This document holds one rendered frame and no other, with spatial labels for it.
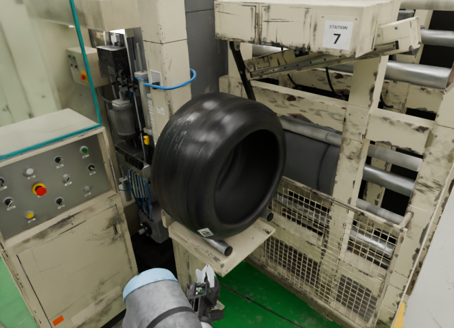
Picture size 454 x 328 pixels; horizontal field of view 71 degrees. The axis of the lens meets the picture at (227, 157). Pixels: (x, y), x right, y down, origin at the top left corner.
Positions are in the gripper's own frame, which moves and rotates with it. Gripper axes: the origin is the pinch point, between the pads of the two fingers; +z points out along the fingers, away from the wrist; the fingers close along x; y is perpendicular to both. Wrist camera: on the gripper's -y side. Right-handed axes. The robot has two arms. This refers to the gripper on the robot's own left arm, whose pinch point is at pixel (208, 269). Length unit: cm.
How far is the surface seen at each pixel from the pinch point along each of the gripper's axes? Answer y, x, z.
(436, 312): -145, -89, 43
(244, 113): 34, -26, 34
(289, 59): 36, -46, 63
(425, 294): -147, -88, 56
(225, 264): -17.1, 1.3, 13.4
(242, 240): -25.6, -2.9, 31.1
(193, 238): -12.1, 15.0, 26.6
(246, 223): -10.0, -10.7, 25.9
